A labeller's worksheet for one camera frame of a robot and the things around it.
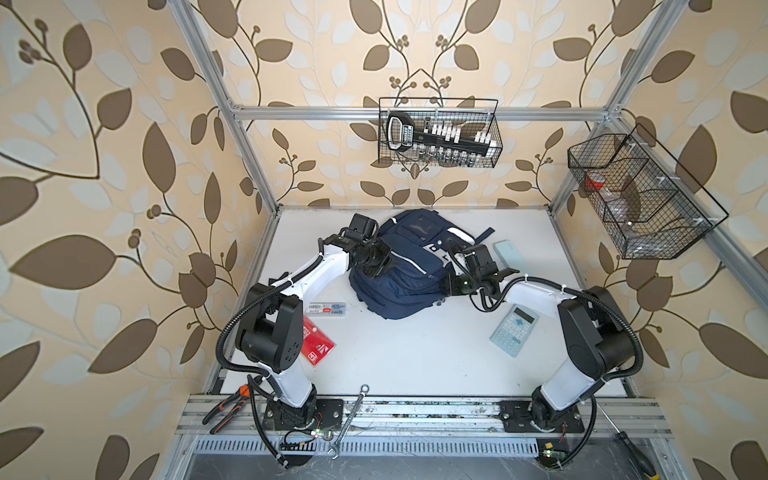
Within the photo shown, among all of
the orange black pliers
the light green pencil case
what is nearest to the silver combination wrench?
the orange black pliers

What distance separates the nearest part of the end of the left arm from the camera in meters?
0.66

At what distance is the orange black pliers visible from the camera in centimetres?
74

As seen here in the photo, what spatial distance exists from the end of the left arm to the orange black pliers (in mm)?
458

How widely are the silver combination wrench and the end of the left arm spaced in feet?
1.02
